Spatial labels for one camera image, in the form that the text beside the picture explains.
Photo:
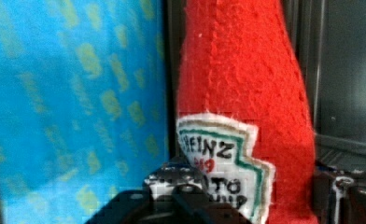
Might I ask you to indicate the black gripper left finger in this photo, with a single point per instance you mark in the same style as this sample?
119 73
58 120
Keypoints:
173 194

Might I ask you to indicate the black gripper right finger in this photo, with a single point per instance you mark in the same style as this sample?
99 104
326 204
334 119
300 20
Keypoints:
339 196

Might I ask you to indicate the red felt ketchup bottle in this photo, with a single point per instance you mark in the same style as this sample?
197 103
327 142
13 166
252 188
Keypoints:
243 115

